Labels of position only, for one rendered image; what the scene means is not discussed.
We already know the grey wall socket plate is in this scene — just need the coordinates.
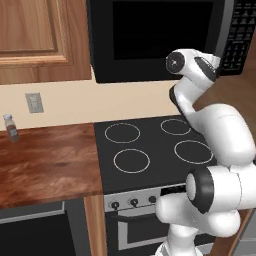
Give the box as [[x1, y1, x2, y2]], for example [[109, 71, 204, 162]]
[[24, 92, 45, 115]]

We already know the black hob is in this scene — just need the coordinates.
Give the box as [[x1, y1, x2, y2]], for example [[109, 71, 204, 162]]
[[93, 114, 222, 195]]

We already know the grey oven door handle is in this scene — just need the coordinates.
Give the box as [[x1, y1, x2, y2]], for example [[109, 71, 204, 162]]
[[111, 211, 162, 224]]

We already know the steel oven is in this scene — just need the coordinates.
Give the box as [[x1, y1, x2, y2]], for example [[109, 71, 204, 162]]
[[102, 182, 218, 256]]

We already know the small brown spice shaker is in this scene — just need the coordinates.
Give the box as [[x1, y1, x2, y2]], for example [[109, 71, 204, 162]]
[[2, 113, 21, 144]]

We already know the black oven door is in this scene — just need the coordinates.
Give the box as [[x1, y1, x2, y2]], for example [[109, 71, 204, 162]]
[[104, 206, 216, 253]]

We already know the black microwave oven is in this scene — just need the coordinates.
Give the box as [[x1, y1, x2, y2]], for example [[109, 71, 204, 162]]
[[85, 0, 256, 85]]

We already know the black microwave door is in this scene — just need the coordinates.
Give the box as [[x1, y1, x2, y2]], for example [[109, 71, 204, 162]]
[[85, 0, 231, 85]]

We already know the grey microwave door handle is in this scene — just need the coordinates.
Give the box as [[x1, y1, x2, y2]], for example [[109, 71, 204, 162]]
[[214, 0, 235, 59]]

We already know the black dishwasher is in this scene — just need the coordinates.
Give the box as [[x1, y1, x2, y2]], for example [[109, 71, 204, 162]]
[[0, 197, 92, 256]]

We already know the grey dishwasher handle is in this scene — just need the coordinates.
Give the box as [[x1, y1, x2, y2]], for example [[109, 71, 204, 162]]
[[0, 201, 67, 225]]

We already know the wooden cupboard door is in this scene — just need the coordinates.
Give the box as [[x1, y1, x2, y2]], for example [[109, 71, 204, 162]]
[[0, 0, 93, 86]]

